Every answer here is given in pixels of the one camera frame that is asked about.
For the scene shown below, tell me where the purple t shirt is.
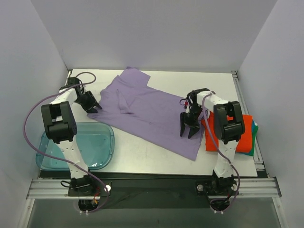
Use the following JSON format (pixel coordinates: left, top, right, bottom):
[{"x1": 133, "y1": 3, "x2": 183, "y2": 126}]
[{"x1": 88, "y1": 67, "x2": 202, "y2": 161}]

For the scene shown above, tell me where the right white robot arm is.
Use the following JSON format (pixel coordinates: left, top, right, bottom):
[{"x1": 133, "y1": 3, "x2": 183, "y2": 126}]
[{"x1": 180, "y1": 88, "x2": 245, "y2": 194}]

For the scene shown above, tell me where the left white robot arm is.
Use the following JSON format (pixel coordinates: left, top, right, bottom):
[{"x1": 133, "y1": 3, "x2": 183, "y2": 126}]
[{"x1": 41, "y1": 77, "x2": 102, "y2": 196}]

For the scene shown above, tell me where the teal transparent plastic bin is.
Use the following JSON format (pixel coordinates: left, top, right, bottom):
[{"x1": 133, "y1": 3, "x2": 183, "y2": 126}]
[{"x1": 36, "y1": 123, "x2": 115, "y2": 171}]

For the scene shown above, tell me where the folded green t shirt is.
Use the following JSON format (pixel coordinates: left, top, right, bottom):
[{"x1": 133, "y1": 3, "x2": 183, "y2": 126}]
[{"x1": 236, "y1": 126, "x2": 258, "y2": 157}]

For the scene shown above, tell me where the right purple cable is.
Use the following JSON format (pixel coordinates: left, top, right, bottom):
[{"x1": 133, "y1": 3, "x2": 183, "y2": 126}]
[{"x1": 201, "y1": 92, "x2": 241, "y2": 212}]

